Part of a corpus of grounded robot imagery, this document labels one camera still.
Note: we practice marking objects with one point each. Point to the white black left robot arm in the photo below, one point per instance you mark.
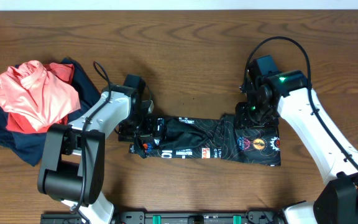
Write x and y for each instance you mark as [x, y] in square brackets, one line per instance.
[73, 159]

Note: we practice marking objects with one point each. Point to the black patterned cycling jersey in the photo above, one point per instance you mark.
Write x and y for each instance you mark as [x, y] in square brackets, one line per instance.
[226, 138]

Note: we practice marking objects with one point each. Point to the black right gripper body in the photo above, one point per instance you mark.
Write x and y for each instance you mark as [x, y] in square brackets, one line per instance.
[257, 115]

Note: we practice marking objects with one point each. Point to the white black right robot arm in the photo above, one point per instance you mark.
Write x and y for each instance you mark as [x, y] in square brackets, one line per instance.
[335, 157]

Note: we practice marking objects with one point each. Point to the pink shirt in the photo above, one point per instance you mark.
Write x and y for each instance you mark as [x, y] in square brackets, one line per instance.
[36, 93]

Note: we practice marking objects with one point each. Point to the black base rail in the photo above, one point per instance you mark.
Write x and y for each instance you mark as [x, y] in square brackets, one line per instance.
[250, 217]

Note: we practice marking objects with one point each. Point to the red shirt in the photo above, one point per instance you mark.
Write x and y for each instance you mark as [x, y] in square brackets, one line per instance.
[33, 124]

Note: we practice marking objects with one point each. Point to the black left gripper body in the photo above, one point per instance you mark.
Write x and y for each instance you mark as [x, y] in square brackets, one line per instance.
[141, 126]

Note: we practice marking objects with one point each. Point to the navy blue garment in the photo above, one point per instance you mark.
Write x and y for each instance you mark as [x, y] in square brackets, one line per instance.
[29, 147]

